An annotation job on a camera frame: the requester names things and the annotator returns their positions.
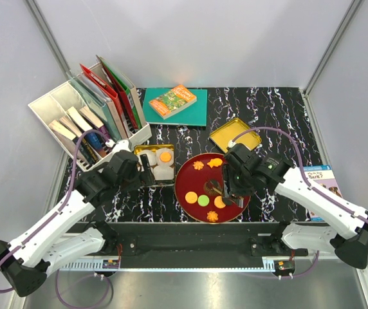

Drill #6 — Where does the green folder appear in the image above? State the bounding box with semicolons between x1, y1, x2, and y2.
96;55;147;129

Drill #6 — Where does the gold tin lid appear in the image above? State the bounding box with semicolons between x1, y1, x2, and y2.
210;118;262;153

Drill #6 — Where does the blue spine book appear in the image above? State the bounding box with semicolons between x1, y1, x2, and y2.
66;106;103;152

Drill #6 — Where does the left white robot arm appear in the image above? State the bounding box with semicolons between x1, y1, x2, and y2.
0;150;154;297

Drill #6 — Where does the green macaron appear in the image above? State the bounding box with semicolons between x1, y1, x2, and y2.
198;194;210;207

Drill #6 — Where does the round biscuit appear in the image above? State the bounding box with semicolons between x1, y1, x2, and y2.
214;196;226;209
160;151;172;162
185;191;198;204

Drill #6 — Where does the orange paperback book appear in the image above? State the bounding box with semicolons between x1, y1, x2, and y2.
149;85;197;120

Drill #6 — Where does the teal hardcover book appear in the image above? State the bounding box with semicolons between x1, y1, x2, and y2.
142;88;208;127

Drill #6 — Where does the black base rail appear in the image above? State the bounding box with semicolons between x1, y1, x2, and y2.
64;221;325;270

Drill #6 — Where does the red folder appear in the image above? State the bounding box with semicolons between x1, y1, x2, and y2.
80;64;142;136

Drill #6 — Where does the black spine book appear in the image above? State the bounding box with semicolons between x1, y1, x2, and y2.
59;116;98;165

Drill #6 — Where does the purple spine book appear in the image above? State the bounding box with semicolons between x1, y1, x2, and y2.
79;106;109;136

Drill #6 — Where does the white book organizer box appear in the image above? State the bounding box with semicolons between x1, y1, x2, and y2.
28;57;152;172

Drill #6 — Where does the black sandwich cookie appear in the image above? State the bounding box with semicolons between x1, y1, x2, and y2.
223;198;234;206

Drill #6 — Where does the gold cookie tin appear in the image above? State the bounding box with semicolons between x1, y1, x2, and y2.
134;144;176;187

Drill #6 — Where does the orange swirl cookie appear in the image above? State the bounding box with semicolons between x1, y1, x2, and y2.
193;161;204;171
207;211;219;223

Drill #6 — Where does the orange swirl cookie top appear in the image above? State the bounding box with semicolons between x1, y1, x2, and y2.
193;161;204;171

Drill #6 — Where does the teal binder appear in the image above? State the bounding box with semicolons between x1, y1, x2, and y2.
68;74;122;142

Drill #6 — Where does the tan paperback book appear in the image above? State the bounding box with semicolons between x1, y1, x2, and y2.
48;120;92;164

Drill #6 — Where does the dog picture book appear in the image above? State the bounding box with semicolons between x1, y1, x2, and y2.
302;164;344;223

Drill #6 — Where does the orange swirl cookie bottom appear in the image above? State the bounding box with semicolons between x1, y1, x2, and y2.
207;211;219;223

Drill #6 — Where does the red round plate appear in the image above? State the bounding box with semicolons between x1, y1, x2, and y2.
174;153;250;224

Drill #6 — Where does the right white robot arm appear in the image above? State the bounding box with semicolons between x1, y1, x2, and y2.
222;144;368;269

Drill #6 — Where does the orange fish cookie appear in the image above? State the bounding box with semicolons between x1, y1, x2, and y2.
207;158;223;168

